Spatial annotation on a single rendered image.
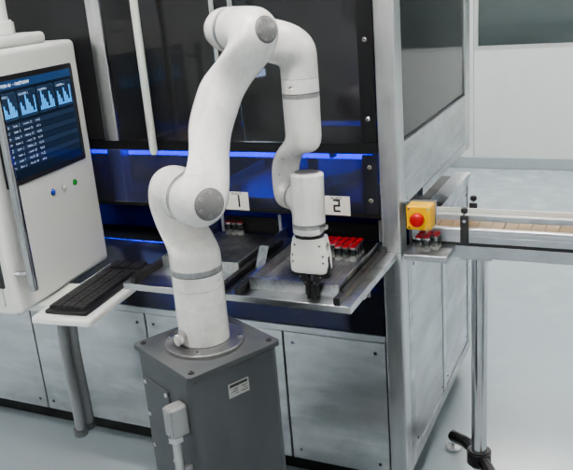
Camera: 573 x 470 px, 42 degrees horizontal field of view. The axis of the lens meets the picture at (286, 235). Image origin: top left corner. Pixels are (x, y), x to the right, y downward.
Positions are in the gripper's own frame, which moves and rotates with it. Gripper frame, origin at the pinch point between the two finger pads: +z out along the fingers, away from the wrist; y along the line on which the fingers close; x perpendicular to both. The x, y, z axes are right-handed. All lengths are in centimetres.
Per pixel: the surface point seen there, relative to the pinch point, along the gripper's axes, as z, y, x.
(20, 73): -57, 88, -2
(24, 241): -12, 80, 15
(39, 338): 50, 134, -40
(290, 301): 2.4, 4.8, 3.3
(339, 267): 1.2, 0.4, -21.9
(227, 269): 0.8, 30.8, -11.1
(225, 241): 1, 45, -37
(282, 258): 0.5, 18.5, -22.7
